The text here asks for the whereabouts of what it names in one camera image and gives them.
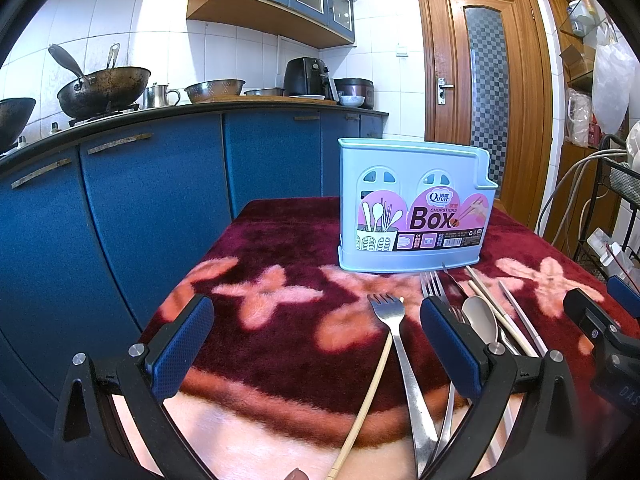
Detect steel fork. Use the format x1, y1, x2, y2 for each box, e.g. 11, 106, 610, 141
368, 294, 437, 478
420, 271, 456, 458

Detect blue base cabinets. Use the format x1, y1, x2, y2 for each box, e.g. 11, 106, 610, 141
1, 104, 386, 471

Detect white plastic bag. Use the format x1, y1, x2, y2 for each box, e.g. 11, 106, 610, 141
592, 38, 639, 133

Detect light blue utensil holder box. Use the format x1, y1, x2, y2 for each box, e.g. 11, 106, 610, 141
337, 138, 498, 273

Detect red floral plush cloth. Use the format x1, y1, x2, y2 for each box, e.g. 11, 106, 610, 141
140, 197, 639, 479

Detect wooden door with glass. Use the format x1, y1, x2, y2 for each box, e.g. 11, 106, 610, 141
419, 0, 552, 228

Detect small white bowl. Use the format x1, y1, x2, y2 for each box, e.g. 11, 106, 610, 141
340, 94, 366, 107

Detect steel pitcher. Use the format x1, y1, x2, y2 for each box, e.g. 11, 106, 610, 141
143, 84, 181, 110

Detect steel mixing bowl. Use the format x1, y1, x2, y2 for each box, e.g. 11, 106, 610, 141
184, 78, 245, 104

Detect black air fryer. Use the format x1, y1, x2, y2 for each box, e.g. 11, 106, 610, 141
283, 56, 334, 100

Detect black wire rack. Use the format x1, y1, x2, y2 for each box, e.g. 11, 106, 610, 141
573, 134, 639, 280

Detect black wok with handle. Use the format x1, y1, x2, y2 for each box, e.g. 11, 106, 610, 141
48, 42, 151, 120

